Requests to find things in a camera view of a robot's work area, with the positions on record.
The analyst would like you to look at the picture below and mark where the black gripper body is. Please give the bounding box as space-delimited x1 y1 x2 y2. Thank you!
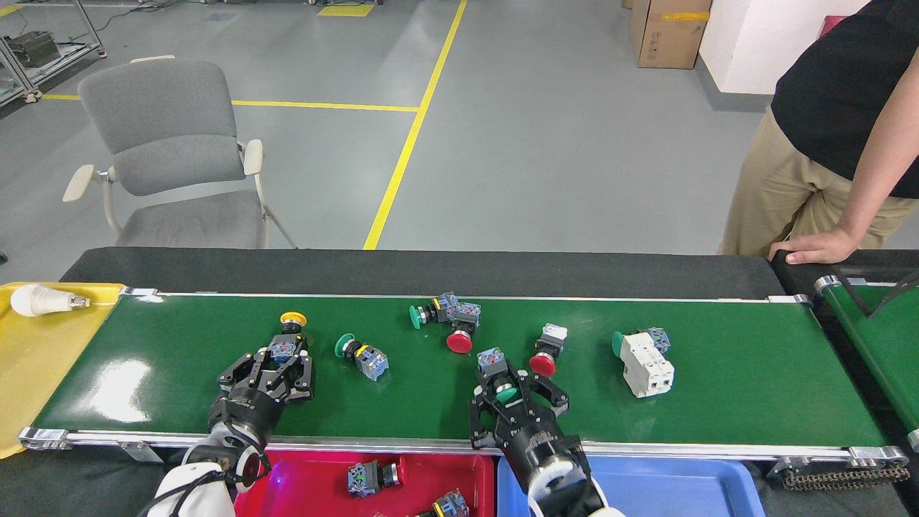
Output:
207 388 286 440
495 411 586 478

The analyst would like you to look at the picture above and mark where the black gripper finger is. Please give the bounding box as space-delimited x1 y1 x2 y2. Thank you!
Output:
518 368 571 426
468 384 519 450
276 343 315 403
218 350 277 404

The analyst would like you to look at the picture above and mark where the red mushroom push button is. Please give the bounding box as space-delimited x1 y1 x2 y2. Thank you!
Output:
529 323 569 378
445 302 482 355

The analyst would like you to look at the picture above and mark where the yellow push button switch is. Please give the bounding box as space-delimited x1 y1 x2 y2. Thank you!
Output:
267 311 311 368

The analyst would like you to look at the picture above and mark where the white circuit breaker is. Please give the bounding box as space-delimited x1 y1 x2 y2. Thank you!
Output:
620 332 676 399

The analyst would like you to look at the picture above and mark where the red plastic tray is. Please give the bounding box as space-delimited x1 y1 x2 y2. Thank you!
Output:
233 451 496 517

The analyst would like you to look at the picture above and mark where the blue plastic tray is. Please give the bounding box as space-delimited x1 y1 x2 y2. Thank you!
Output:
497 455 767 517

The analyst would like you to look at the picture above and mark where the long green conveyor belt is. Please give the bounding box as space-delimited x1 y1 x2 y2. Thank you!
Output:
18 287 909 464

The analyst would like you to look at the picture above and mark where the yellow plastic tray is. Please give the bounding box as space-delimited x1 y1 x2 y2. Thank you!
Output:
0 281 126 460

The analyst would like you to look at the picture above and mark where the narrow green conveyor belt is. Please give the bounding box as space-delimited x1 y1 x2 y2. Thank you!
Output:
813 275 919 452

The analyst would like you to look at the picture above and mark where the person's right hand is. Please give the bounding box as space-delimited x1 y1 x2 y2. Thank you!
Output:
768 228 861 266

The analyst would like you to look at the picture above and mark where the white light bulb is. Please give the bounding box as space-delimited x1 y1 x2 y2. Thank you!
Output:
10 284 91 317

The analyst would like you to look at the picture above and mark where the grey padded armchair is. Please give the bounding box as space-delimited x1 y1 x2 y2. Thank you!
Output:
62 55 297 250

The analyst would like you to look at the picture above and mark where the brown cardboard box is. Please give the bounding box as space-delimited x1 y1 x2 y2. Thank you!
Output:
629 0 713 70

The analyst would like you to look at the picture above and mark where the silver metal rack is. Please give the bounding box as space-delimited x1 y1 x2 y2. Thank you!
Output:
0 0 107 108

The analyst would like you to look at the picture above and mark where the person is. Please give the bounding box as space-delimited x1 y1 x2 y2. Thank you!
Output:
717 0 919 265

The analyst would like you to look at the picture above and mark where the conveyor drive chain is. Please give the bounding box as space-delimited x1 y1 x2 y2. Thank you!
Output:
772 460 911 491

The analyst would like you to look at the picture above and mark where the black cable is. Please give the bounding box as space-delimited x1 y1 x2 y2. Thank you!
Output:
836 267 919 318

